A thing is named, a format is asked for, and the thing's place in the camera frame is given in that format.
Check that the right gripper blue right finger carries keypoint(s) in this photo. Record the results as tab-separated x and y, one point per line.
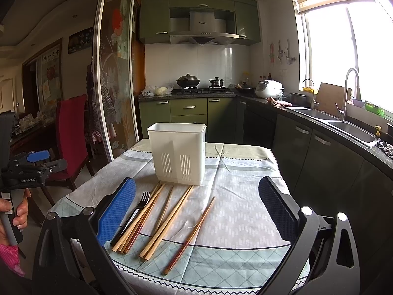
280	212

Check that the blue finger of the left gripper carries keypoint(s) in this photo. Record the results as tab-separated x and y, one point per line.
38	156

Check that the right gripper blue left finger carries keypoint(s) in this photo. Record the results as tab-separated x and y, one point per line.
112	209

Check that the black plastic fork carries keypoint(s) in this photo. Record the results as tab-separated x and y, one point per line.
142	203

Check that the pale wooden chopstick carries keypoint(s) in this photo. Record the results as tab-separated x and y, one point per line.
128	231
123	235

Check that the red-handled wooden chopstick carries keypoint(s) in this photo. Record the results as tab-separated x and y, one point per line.
132	237

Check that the speckled brown chopstick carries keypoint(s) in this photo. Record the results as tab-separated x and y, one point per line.
160	208

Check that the dark red-brown chopstick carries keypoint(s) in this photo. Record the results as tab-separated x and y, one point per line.
178	255

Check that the clear plastic spoon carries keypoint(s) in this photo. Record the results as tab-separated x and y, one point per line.
186	226

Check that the red kitchen cloth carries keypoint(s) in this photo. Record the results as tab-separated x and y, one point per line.
278	103

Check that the tall chrome kitchen faucet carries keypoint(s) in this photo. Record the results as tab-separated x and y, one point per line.
354	93

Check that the green lower kitchen cabinets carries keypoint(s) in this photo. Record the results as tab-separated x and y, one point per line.
219	114

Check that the green kitchen cabinets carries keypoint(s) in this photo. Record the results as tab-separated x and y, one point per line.
219	114
154	25

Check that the green upper kitchen cabinets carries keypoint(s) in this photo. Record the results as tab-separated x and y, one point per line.
154	25

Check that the person's left hand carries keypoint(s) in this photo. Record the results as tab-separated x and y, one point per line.
20	219

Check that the red upholstered wooden chair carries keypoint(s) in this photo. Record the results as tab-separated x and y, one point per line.
71	143

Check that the patterned grey green tablecloth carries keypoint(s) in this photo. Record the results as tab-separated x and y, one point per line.
236	249

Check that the floral glass sliding door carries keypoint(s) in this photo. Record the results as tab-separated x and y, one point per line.
113	75

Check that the white plastic utensil holder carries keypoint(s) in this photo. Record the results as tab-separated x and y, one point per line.
178	151

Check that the stainless steel sink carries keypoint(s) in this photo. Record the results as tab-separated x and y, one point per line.
345	127

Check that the white plastic bag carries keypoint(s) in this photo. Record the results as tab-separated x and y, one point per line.
151	91

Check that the white rice cooker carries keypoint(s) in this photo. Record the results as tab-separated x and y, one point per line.
269	88

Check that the wooden cutting board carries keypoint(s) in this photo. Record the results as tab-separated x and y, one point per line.
330	98

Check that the gas stove top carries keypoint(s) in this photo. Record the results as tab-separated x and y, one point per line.
202	91

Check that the small black pot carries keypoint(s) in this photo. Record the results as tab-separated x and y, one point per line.
216	83

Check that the black wok with lid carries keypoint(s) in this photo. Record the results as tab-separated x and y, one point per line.
188	81

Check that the stainless range hood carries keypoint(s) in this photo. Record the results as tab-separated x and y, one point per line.
202	27

